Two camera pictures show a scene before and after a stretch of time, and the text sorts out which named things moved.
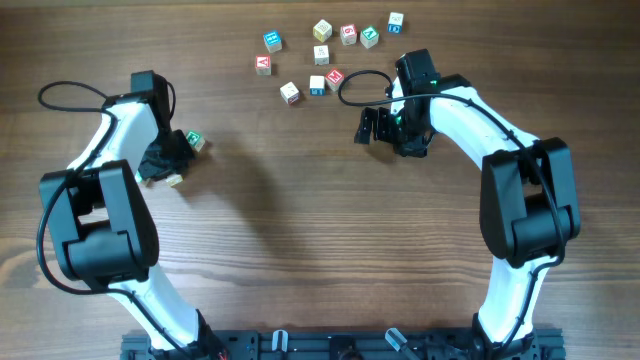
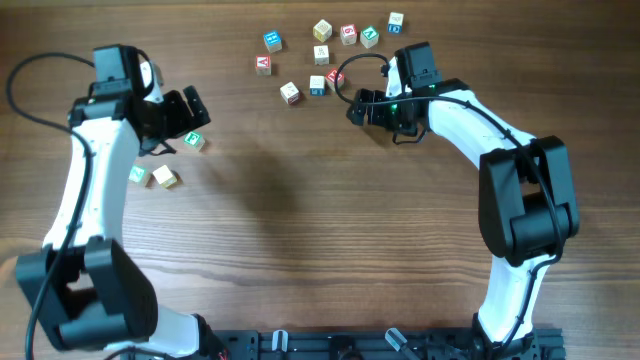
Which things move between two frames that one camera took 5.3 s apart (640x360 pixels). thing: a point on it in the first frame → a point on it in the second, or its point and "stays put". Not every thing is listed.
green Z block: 144,182 stays put
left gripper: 167,161 → 176,114
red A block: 263,64 stays put
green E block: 195,141 stays put
